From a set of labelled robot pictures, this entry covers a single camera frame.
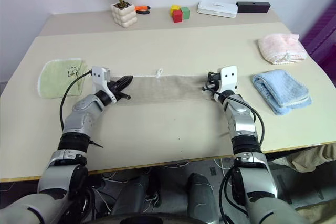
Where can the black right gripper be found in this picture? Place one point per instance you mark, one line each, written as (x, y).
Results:
(215, 81)

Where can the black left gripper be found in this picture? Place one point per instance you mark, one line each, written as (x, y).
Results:
(114, 87)

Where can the beige towel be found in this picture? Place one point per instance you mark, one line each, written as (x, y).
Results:
(170, 87)

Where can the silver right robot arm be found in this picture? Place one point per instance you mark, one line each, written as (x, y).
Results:
(241, 121)

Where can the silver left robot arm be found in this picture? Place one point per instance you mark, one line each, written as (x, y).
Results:
(78, 113)

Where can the green towel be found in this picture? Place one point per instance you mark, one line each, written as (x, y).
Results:
(56, 79)

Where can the blue towel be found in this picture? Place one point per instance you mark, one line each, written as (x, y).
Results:
(282, 90)

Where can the pink towel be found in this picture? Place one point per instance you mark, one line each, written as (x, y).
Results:
(281, 48)

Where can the black zip tie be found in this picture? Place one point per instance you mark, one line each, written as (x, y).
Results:
(96, 144)

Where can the red block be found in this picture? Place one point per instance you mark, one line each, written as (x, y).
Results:
(177, 16)

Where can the green plant in white pot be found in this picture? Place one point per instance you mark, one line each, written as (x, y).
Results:
(124, 15)

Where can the green block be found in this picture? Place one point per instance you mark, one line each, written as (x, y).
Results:
(186, 12)

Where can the white flat box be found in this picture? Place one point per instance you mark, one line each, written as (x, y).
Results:
(217, 9)

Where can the orange black pliers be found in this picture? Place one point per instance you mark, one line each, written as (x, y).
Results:
(141, 9)

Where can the yellow block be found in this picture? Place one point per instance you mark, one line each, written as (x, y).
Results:
(174, 8)

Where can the black rectangular box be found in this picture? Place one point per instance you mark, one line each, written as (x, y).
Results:
(253, 6)

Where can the dark rounded robot leg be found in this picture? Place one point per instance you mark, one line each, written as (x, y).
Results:
(202, 197)

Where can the purple ribbed panel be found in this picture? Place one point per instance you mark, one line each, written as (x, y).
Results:
(321, 30)

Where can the beige crumpled cloth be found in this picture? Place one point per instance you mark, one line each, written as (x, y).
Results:
(309, 157)

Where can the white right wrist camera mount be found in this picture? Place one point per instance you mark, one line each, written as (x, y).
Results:
(228, 77)

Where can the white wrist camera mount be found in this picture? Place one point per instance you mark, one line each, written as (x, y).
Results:
(228, 77)
(98, 75)

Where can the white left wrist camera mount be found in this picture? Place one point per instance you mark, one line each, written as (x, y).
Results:
(98, 75)

